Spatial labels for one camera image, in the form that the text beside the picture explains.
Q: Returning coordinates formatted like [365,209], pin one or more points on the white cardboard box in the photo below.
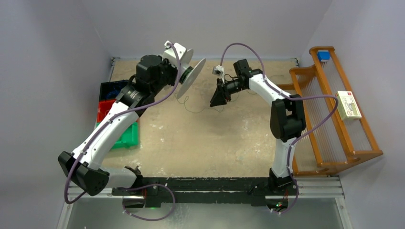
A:
[348,108]

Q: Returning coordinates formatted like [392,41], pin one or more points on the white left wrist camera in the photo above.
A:
[174,52]

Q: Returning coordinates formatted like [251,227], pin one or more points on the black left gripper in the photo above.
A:
[165,62]

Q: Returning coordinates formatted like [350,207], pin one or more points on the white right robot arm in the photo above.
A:
[287,119]

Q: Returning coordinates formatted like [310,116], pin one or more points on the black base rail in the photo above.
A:
[255,191]

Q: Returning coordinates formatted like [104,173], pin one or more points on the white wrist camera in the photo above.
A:
[174,52]
[219,71]

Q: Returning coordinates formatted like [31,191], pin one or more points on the white perforated spool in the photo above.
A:
[189,73]

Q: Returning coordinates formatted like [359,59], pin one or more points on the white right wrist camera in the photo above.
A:
[219,71]

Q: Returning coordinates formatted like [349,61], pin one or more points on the blue block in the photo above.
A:
[323,55]

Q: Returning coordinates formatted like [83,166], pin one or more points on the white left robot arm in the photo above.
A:
[83,165]

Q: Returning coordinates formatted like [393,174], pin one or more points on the red bin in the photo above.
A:
[103,109]

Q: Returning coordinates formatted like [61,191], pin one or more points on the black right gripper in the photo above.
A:
[224,89]

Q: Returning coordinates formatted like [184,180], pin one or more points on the green bin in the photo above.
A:
[129,138]

